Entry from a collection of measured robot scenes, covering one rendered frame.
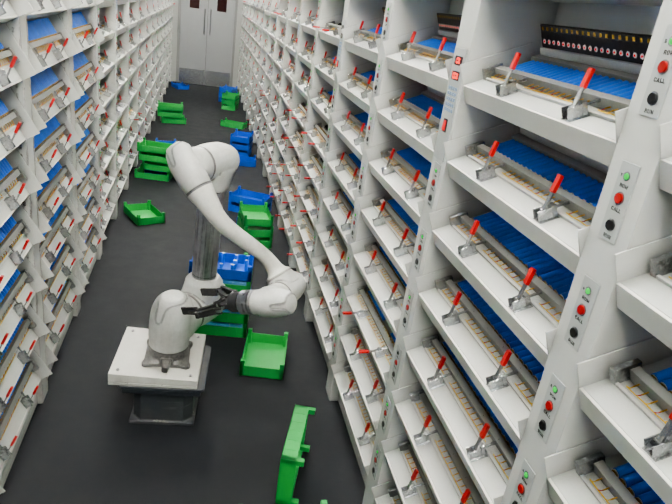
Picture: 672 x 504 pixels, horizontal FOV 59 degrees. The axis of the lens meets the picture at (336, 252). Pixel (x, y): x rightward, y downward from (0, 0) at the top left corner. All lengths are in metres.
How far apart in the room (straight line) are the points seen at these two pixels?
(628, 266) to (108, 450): 1.95
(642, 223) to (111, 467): 1.94
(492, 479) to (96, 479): 1.43
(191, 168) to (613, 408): 1.55
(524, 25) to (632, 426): 0.97
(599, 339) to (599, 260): 0.12
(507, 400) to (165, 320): 1.41
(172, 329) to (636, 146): 1.78
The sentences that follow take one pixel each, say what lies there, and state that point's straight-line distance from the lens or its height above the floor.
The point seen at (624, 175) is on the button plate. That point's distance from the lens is 0.98.
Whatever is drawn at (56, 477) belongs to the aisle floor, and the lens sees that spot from 2.37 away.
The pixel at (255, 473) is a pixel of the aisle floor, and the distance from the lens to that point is 2.34.
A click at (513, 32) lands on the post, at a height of 1.61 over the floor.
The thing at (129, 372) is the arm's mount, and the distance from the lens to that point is 2.39.
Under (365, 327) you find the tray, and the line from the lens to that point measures 2.22.
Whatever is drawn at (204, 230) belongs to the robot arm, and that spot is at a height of 0.75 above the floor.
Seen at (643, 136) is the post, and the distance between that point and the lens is 0.97.
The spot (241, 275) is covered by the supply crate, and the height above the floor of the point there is 0.35.
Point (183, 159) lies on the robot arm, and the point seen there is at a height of 1.06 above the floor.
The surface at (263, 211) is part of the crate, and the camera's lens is 4.37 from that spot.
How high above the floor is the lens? 1.61
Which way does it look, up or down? 22 degrees down
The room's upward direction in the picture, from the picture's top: 9 degrees clockwise
